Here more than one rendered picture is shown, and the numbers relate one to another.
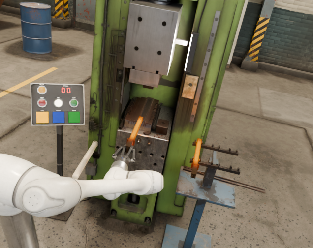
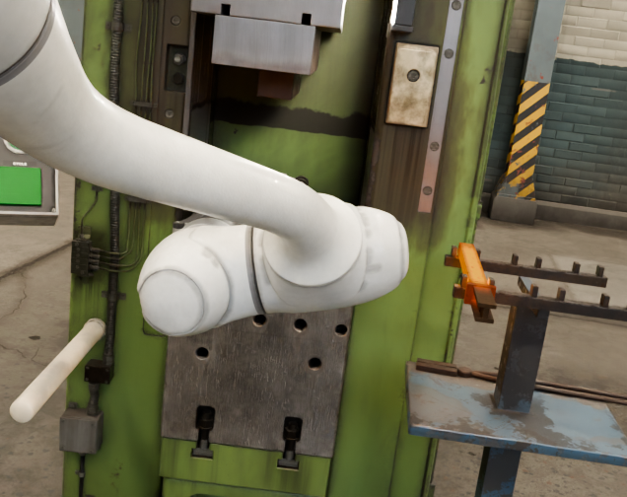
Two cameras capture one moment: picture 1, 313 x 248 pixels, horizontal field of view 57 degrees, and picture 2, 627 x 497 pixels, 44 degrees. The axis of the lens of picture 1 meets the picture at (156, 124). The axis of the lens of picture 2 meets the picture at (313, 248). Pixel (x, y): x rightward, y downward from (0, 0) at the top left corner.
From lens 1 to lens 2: 0.72 m
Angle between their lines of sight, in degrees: 15
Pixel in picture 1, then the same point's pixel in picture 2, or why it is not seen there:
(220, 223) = not seen: outside the picture
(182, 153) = (400, 334)
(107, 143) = (138, 325)
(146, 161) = (283, 353)
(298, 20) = (623, 86)
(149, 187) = (354, 247)
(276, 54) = (581, 178)
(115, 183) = (218, 153)
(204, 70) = (454, 24)
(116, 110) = not seen: hidden behind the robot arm
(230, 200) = (611, 442)
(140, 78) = (250, 46)
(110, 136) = not seen: hidden behind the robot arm
